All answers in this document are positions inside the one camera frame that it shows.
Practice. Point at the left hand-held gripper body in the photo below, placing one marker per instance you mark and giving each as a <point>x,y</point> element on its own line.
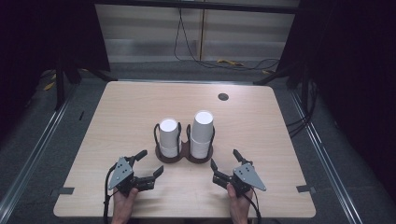
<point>122,174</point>

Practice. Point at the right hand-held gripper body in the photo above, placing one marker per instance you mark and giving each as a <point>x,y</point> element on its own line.
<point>247,178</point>

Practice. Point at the dark double cup holder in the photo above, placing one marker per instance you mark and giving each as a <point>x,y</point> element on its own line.
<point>186,150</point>

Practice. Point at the person's right hand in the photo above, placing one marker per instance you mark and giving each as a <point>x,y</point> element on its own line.
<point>239,208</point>

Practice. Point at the person's left hand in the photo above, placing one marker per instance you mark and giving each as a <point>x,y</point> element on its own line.
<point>123,207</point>

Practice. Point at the grey tape piece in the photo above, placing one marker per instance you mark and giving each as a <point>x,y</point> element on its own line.
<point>305,188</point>
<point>63,190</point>

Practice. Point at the dark round table grommet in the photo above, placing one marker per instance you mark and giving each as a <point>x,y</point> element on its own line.
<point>223,96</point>

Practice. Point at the small black floor strip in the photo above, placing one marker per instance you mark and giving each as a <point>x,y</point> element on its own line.
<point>81,115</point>

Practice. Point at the black metal stand leg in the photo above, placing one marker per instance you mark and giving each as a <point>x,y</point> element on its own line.
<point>274,76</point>

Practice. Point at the yellow floor scrap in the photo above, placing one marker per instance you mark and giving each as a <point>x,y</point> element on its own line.
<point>267,72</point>
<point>49,86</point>
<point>229,62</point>

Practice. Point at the black metal stand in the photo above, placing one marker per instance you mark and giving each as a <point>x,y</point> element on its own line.
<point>59,90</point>

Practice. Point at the black curtain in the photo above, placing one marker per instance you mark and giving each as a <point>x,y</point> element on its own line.
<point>37,40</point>
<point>351,62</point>

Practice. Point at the metal floor rail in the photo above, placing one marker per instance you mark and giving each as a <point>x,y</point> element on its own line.
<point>34,152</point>
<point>323,155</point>

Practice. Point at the black frame bar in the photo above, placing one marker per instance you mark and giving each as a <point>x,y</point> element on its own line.
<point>218,6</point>

